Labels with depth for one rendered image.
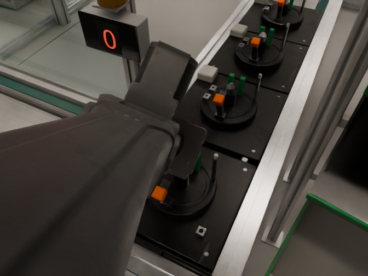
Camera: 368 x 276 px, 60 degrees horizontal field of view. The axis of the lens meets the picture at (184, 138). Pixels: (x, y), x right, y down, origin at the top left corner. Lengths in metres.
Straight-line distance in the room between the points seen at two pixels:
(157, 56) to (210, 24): 1.03
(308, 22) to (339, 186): 0.86
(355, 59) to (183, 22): 1.03
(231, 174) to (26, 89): 0.61
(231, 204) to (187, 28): 0.85
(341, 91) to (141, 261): 0.42
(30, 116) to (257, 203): 0.62
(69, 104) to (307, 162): 0.62
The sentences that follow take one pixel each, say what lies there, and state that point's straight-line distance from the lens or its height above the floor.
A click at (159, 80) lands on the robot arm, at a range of 0.32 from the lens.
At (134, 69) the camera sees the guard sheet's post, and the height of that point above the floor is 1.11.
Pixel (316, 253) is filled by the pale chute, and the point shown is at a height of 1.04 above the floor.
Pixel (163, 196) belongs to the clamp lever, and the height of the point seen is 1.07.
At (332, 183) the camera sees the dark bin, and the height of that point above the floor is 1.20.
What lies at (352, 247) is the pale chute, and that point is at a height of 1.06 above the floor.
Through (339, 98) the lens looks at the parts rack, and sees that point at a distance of 0.43.
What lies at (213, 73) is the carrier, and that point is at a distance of 0.87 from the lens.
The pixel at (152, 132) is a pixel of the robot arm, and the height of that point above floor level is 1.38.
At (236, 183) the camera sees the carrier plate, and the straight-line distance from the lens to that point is 0.66.
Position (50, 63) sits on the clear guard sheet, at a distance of 0.90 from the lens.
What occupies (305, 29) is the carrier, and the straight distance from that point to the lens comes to 1.16.
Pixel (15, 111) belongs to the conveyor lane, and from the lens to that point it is 0.98.
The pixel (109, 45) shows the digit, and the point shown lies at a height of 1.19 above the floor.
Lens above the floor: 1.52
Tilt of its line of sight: 49 degrees down
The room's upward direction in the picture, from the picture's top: straight up
